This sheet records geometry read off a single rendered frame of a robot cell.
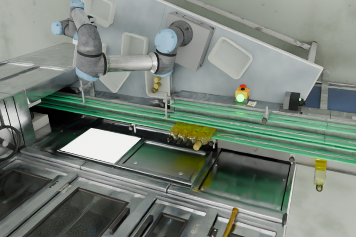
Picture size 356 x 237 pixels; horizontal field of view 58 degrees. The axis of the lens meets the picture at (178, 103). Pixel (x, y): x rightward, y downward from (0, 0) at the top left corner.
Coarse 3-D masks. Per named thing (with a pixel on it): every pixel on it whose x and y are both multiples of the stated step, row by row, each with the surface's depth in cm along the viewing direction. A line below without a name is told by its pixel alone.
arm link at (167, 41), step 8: (160, 32) 167; (168, 32) 165; (176, 32) 170; (160, 40) 167; (168, 40) 166; (176, 40) 167; (160, 48) 169; (168, 48) 167; (176, 48) 172; (168, 56) 171
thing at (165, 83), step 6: (150, 78) 213; (162, 78) 213; (168, 78) 202; (150, 84) 214; (162, 84) 214; (168, 84) 204; (150, 90) 216; (162, 90) 216; (168, 90) 206; (150, 96) 213; (156, 96) 211; (162, 96) 210
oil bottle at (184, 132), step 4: (188, 124) 194; (192, 124) 194; (184, 128) 190; (188, 128) 190; (192, 128) 191; (180, 132) 185; (184, 132) 185; (188, 132) 186; (184, 136) 184; (184, 140) 184
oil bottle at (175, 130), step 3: (177, 123) 195; (180, 123) 195; (183, 123) 195; (174, 126) 192; (177, 126) 192; (180, 126) 191; (183, 126) 193; (171, 129) 189; (174, 129) 189; (177, 129) 188; (180, 129) 189; (171, 132) 186; (174, 132) 186; (177, 132) 186; (174, 135) 186; (177, 135) 187; (174, 138) 187; (177, 138) 188
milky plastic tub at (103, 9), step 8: (88, 0) 211; (96, 0) 212; (104, 0) 202; (88, 8) 215; (96, 8) 215; (104, 8) 212; (112, 8) 202; (96, 16) 216; (104, 16) 215; (112, 16) 209; (104, 24) 210
